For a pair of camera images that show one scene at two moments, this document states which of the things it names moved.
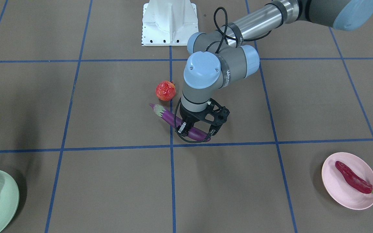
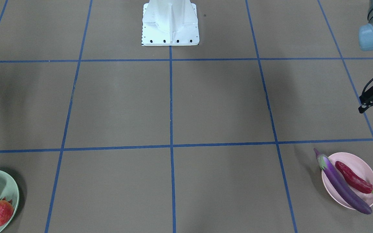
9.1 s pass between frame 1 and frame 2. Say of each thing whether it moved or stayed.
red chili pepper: stayed
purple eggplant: moved
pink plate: stayed
